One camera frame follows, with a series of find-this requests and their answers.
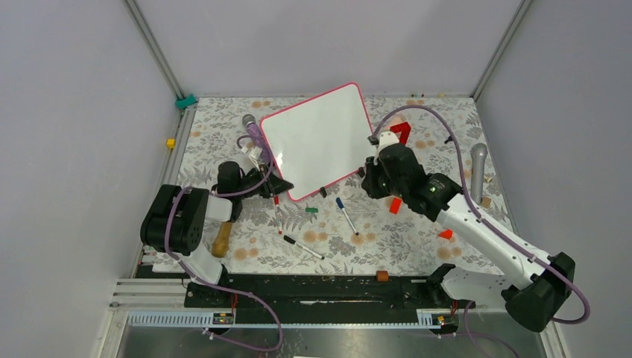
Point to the blue capped marker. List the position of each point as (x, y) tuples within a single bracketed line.
[(343, 209)]

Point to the floral patterned mat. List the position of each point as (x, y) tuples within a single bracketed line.
[(402, 244)]

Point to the teal corner clamp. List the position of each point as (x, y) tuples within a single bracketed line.
[(185, 102)]

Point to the red orange block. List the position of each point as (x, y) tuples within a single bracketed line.
[(395, 205)]

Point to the silver toy microphone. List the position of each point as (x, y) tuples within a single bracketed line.
[(478, 154)]

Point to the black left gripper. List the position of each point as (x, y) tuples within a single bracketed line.
[(274, 185)]

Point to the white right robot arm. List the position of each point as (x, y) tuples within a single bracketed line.
[(539, 283)]

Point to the small wooden cube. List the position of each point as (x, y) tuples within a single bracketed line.
[(486, 202)]

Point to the pink framed whiteboard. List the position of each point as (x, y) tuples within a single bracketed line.
[(319, 141)]

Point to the purple glitter toy microphone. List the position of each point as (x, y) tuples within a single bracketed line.
[(260, 152)]

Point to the black capped marker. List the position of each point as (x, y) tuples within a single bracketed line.
[(301, 246)]

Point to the pink peach object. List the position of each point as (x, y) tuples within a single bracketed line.
[(397, 119)]

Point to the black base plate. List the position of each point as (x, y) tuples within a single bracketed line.
[(325, 299)]

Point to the wooden pestle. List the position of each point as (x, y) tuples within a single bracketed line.
[(220, 245)]

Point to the brown small cube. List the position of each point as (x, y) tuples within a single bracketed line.
[(382, 276)]

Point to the red hollow block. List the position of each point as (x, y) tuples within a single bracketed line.
[(402, 131)]

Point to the orange small block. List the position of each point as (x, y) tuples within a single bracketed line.
[(447, 234)]

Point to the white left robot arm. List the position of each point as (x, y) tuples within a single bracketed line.
[(176, 218)]

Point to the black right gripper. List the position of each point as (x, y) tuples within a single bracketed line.
[(369, 183)]

